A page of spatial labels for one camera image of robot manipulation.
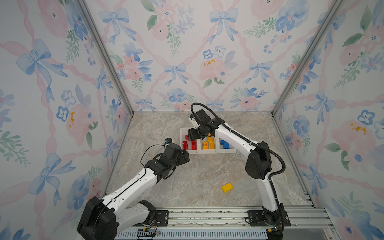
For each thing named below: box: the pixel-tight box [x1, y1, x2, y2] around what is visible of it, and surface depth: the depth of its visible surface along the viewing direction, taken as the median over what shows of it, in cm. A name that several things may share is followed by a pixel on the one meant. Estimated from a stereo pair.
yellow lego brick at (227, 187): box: [221, 182, 234, 193], surface depth 85 cm
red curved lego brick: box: [182, 141, 189, 150], surface depth 102 cm
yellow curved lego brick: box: [202, 141, 208, 150], surface depth 99 cm
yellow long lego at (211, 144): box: [208, 139, 215, 150], surface depth 102 cm
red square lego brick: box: [191, 139, 198, 150], surface depth 101 cm
